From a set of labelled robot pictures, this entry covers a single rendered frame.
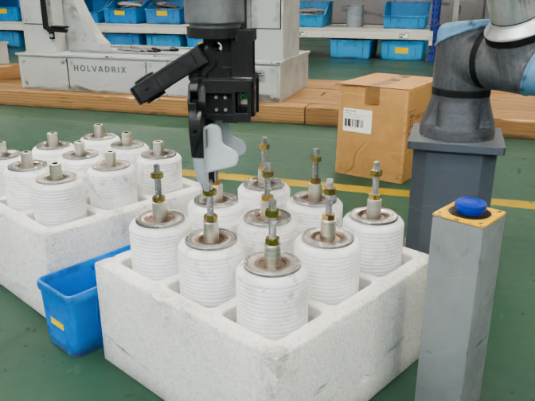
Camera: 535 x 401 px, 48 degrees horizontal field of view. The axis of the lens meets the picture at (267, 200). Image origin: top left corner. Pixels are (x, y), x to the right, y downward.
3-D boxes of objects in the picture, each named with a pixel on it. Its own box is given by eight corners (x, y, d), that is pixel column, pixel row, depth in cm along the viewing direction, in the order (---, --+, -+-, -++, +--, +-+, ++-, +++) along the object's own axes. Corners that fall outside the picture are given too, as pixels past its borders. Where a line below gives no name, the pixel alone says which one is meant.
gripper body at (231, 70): (250, 128, 75) (249, 29, 71) (183, 126, 77) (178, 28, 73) (259, 116, 83) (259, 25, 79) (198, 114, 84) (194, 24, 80)
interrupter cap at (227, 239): (175, 248, 84) (174, 243, 83) (198, 229, 90) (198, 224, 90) (225, 255, 81) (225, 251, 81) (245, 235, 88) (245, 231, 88)
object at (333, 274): (367, 345, 93) (374, 237, 87) (329, 373, 86) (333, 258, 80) (318, 323, 99) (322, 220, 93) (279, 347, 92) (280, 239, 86)
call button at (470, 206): (462, 208, 81) (463, 193, 80) (490, 215, 79) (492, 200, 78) (447, 216, 78) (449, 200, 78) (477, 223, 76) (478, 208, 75)
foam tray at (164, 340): (262, 280, 128) (262, 201, 122) (427, 352, 103) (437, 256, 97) (103, 359, 101) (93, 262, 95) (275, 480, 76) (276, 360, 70)
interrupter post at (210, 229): (200, 243, 85) (199, 222, 84) (207, 237, 87) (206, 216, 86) (215, 246, 84) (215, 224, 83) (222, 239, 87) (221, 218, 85)
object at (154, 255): (138, 340, 94) (129, 234, 88) (135, 310, 103) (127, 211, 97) (199, 332, 96) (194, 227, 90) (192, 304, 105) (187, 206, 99)
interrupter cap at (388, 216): (381, 207, 99) (382, 203, 99) (407, 223, 92) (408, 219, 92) (341, 213, 97) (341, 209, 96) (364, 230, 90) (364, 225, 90)
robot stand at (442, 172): (404, 243, 147) (414, 122, 137) (484, 252, 142) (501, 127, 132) (396, 275, 130) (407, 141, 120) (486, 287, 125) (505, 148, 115)
